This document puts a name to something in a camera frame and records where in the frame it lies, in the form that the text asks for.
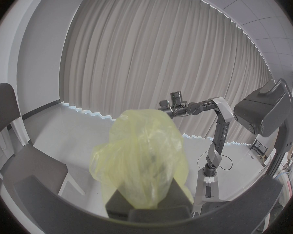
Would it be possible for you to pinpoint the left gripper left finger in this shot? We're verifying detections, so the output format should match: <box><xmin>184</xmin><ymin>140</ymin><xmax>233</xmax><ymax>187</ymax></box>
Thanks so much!
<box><xmin>106</xmin><ymin>188</ymin><xmax>137</xmax><ymax>220</ymax></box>

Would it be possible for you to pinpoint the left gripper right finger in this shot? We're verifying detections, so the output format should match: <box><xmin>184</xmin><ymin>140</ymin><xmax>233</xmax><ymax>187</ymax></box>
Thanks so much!
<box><xmin>157</xmin><ymin>179</ymin><xmax>194</xmax><ymax>213</ymax></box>

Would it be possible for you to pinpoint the yellow plastic bag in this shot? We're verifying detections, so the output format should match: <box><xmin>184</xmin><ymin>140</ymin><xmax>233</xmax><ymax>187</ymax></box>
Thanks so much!
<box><xmin>89</xmin><ymin>109</ymin><xmax>194</xmax><ymax>210</ymax></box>

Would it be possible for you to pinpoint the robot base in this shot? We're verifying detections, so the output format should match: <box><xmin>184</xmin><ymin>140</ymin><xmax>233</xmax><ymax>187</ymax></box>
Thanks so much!
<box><xmin>192</xmin><ymin>168</ymin><xmax>221</xmax><ymax>215</ymax></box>

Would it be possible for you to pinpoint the beige curtain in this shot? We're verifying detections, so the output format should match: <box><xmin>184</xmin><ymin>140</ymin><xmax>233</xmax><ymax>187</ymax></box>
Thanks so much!
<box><xmin>60</xmin><ymin>0</ymin><xmax>275</xmax><ymax>146</ymax></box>

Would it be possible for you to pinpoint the grey chair with white legs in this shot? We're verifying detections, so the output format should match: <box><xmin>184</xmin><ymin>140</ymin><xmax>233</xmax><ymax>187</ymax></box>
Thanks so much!
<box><xmin>0</xmin><ymin>83</ymin><xmax>86</xmax><ymax>199</ymax></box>

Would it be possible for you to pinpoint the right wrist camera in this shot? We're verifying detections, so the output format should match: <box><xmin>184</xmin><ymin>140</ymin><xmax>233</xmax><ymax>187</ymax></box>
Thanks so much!
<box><xmin>170</xmin><ymin>91</ymin><xmax>181</xmax><ymax>107</ymax></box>

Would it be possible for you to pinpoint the black cable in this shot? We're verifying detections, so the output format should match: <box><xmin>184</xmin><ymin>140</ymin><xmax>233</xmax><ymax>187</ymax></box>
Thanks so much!
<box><xmin>197</xmin><ymin>154</ymin><xmax>233</xmax><ymax>170</ymax></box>

